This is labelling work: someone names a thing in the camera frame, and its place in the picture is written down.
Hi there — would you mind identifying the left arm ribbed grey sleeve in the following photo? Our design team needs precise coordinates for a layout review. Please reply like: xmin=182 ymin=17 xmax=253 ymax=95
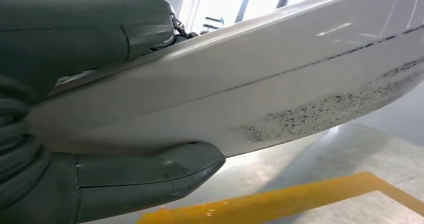
xmin=0 ymin=78 xmax=54 ymax=216

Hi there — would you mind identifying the yellow tape outline on bench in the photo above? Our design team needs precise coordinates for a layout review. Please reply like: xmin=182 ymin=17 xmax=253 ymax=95
xmin=135 ymin=171 xmax=424 ymax=224

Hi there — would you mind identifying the stainless steel workbench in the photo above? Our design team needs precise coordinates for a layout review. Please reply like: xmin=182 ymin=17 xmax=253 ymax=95
xmin=82 ymin=123 xmax=424 ymax=224

